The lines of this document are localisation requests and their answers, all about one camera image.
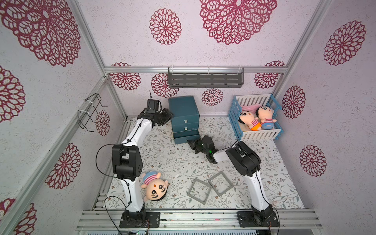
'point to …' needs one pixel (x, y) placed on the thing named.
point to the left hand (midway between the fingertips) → (172, 116)
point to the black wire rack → (85, 117)
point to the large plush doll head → (156, 188)
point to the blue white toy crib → (250, 103)
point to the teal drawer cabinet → (184, 110)
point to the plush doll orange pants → (251, 121)
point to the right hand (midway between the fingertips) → (189, 139)
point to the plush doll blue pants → (265, 114)
